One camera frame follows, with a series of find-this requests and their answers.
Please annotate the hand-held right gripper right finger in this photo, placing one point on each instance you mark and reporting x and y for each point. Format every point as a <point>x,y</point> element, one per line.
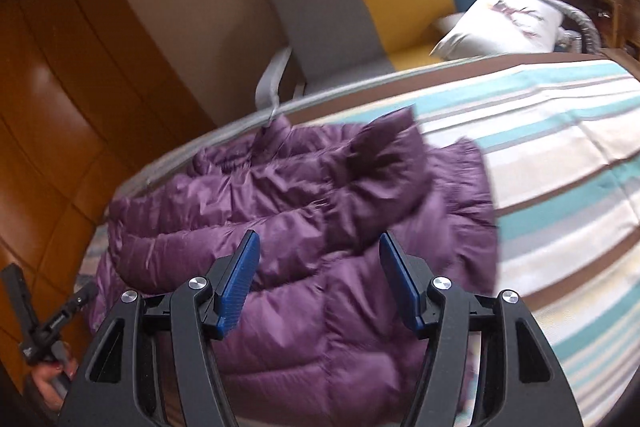
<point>400,282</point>

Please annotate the wooden wardrobe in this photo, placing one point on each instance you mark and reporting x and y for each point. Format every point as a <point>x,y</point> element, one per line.
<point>60,107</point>

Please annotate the bed with striped sheet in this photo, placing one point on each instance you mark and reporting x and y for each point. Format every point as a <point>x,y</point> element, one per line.
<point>550,147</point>

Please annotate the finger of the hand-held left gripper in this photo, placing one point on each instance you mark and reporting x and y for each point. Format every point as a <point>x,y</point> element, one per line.
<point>80,299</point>
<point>17,302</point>

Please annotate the purple down jacket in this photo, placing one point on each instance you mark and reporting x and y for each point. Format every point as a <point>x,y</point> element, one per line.
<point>325,217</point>

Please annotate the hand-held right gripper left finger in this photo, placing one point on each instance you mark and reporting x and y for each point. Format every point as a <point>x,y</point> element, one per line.
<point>240,287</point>

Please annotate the person's left hand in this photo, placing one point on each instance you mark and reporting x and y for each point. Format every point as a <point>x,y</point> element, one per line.
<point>52,382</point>

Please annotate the grey yellow blue sofa chair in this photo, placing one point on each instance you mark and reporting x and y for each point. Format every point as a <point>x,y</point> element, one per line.
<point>325,7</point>

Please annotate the white printed pillow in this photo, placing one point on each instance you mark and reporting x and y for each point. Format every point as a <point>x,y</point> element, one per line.
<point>500,27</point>

